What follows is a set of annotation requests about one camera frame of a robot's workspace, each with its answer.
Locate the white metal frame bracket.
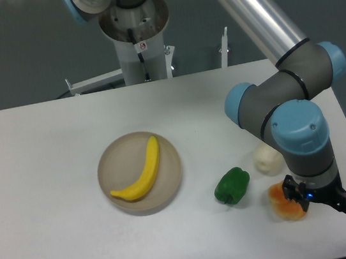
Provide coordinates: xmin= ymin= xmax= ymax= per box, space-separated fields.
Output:
xmin=65 ymin=69 xmax=124 ymax=95

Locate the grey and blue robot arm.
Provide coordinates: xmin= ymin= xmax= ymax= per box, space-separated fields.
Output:
xmin=63 ymin=0 xmax=346 ymax=214

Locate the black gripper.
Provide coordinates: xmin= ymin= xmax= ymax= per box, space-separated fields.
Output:
xmin=282 ymin=170 xmax=346 ymax=214

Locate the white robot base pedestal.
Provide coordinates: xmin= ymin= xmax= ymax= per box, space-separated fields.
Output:
xmin=99 ymin=0 xmax=169 ymax=86

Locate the beige round plate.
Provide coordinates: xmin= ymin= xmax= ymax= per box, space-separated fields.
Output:
xmin=97 ymin=131 xmax=182 ymax=215

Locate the orange toy croissant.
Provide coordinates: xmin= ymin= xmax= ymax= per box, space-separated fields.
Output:
xmin=267 ymin=181 xmax=306 ymax=221

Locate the white upright metal post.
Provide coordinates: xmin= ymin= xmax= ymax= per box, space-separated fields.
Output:
xmin=220 ymin=26 xmax=230 ymax=68

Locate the white toy bun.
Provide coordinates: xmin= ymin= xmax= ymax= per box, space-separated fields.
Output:
xmin=253 ymin=142 xmax=285 ymax=175

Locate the yellow toy banana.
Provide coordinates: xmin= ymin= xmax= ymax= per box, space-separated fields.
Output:
xmin=110 ymin=136 xmax=160 ymax=202

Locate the green toy bell pepper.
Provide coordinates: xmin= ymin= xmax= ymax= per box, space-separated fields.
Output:
xmin=214 ymin=167 xmax=250 ymax=205

